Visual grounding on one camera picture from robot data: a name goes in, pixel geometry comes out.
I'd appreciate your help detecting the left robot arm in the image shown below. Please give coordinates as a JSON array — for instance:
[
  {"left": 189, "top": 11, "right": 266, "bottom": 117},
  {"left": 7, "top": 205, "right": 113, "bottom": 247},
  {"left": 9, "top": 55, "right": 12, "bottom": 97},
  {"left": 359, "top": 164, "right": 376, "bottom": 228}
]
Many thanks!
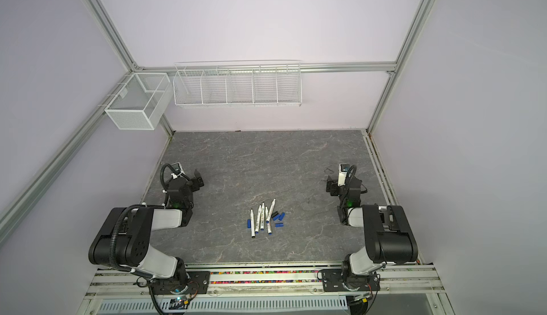
[{"left": 88, "top": 163, "right": 205, "bottom": 285}]

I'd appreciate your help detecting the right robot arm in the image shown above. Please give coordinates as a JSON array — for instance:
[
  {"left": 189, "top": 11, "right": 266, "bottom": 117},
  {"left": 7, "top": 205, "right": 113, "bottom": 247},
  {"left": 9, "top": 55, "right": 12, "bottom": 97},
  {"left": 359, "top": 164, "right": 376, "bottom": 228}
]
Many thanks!
[{"left": 326, "top": 178, "right": 418, "bottom": 280}]

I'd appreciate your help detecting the white mesh box basket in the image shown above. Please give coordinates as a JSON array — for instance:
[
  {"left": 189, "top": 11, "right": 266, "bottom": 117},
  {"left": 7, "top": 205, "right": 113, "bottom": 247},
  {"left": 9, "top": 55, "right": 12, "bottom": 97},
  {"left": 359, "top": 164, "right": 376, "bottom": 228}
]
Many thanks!
[{"left": 105, "top": 72, "right": 174, "bottom": 131}]

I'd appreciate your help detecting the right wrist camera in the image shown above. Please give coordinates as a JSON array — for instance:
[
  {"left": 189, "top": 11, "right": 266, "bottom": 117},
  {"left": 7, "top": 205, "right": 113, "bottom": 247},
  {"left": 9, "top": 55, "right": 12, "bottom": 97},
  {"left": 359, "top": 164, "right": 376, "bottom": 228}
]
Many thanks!
[{"left": 338, "top": 163, "right": 350, "bottom": 186}]

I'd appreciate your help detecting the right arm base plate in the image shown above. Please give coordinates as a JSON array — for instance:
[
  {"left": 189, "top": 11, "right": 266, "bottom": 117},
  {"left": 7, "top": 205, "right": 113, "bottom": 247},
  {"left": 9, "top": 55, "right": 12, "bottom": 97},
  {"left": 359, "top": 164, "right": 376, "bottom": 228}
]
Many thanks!
[{"left": 316, "top": 268, "right": 380, "bottom": 292}]

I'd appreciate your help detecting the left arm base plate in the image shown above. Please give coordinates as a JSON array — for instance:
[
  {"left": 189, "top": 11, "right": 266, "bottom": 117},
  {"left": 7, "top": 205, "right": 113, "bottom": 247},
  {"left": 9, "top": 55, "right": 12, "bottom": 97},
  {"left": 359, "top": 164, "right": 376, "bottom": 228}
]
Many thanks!
[{"left": 150, "top": 270, "right": 211, "bottom": 296}]

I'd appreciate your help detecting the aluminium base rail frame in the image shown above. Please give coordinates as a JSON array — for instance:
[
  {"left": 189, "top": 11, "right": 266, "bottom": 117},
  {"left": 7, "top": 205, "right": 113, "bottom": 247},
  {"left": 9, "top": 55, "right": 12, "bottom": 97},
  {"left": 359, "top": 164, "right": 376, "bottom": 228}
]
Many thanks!
[{"left": 78, "top": 262, "right": 454, "bottom": 314}]

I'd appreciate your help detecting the white wire rack basket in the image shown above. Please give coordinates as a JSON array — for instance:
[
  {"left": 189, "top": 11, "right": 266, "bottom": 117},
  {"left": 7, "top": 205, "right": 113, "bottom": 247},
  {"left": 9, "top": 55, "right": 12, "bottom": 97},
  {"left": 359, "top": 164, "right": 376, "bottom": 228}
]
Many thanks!
[{"left": 173, "top": 60, "right": 303, "bottom": 107}]

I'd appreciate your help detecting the white vented cable duct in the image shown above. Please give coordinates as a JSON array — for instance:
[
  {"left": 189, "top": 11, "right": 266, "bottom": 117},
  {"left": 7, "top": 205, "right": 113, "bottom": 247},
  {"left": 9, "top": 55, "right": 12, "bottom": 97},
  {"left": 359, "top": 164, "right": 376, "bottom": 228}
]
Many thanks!
[{"left": 98, "top": 296, "right": 349, "bottom": 314}]

